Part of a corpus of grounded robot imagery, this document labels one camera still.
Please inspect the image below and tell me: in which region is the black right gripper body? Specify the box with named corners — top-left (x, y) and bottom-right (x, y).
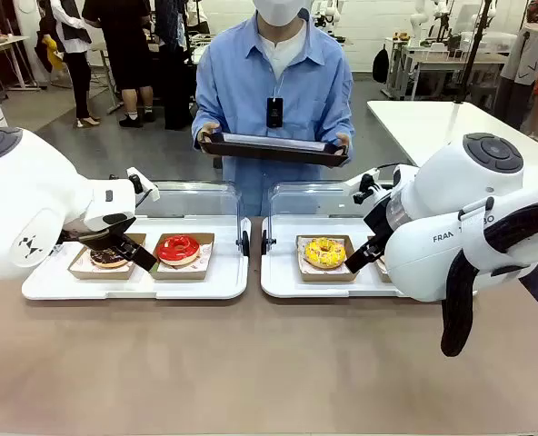
top-left (363, 192), bottom-right (395, 249)

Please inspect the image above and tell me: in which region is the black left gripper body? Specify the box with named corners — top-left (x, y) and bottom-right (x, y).
top-left (59, 213), bottom-right (137, 251)

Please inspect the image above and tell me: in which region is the chocolate donut with nuts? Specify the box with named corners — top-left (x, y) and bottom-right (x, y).
top-left (89, 247), bottom-right (129, 270)

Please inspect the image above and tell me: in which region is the white printed paper liner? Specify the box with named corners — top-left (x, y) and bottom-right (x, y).
top-left (299, 240), bottom-right (354, 276)
top-left (157, 240), bottom-right (214, 273)
top-left (78, 248), bottom-right (136, 273)

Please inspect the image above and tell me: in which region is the red glazed donut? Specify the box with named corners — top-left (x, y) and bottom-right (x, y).
top-left (150, 233), bottom-right (215, 281)
top-left (156, 234), bottom-right (201, 267)

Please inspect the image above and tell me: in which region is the dark brown serving tray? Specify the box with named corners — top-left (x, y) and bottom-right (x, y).
top-left (199, 130), bottom-right (351, 168)

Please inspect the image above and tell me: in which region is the person's left forearm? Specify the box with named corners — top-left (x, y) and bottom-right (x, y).
top-left (327, 106), bottom-right (356, 146)

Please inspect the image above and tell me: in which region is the person's right forearm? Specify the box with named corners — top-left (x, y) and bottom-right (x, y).
top-left (191, 104), bottom-right (223, 137)

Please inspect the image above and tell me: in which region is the yellow glazed sprinkled donut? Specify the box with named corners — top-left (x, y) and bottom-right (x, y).
top-left (304, 236), bottom-right (346, 269)

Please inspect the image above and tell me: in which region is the person in black dress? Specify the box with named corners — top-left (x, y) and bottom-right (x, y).
top-left (81, 0), bottom-right (157, 129)

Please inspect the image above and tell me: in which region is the person in blue shirt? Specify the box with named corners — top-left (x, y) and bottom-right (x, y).
top-left (191, 0), bottom-right (356, 217)

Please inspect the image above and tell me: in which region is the person in black vest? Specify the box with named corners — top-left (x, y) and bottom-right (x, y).
top-left (35, 0), bottom-right (102, 129)

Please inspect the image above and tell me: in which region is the person's right hand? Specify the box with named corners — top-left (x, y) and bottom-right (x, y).
top-left (197, 121), bottom-right (222, 144)

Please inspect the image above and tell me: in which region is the white plastic display tray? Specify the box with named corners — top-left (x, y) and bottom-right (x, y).
top-left (260, 215), bottom-right (418, 300)
top-left (22, 216), bottom-right (251, 301)

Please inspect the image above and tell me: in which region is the large white table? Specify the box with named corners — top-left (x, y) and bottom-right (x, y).
top-left (366, 99), bottom-right (538, 183)

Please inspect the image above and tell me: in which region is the black hanging name tag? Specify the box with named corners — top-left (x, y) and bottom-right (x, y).
top-left (266, 97), bottom-right (284, 128)

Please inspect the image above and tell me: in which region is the black backpack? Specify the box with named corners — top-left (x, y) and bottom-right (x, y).
top-left (372, 45), bottom-right (391, 85)

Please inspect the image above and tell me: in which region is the white workbench with equipment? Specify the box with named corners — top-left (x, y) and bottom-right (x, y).
top-left (384, 35), bottom-right (511, 101)

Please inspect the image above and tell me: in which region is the black stand pole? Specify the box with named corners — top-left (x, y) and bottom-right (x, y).
top-left (459, 0), bottom-right (495, 105)

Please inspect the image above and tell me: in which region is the white desk with items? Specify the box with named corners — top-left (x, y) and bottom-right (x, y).
top-left (0, 35), bottom-right (42, 92)

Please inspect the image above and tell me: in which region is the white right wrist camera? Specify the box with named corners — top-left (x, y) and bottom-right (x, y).
top-left (344, 167), bottom-right (382, 204)

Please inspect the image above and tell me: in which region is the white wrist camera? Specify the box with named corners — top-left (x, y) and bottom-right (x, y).
top-left (125, 166), bottom-right (161, 203)
top-left (344, 167), bottom-right (382, 204)

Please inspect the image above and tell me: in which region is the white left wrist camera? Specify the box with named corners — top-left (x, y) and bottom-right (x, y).
top-left (125, 166), bottom-right (161, 203)

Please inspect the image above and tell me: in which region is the clear display lid black handle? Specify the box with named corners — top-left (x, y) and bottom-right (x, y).
top-left (134, 180), bottom-right (251, 258)

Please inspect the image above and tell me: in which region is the black sleeved cable bundle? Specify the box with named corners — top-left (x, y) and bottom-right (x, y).
top-left (440, 194), bottom-right (538, 358)

